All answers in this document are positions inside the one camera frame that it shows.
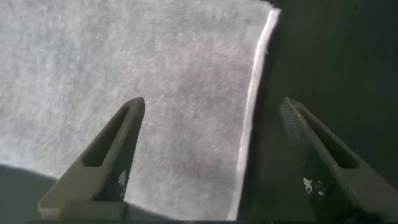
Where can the black tablecloth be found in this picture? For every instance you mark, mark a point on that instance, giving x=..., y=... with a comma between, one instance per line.
x=335, y=56

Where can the grey towel with orange stripe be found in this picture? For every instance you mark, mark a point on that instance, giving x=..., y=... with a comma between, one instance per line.
x=124, y=62

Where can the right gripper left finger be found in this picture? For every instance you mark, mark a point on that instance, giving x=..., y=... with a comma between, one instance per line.
x=105, y=168

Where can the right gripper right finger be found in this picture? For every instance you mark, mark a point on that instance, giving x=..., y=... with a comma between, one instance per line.
x=329, y=174

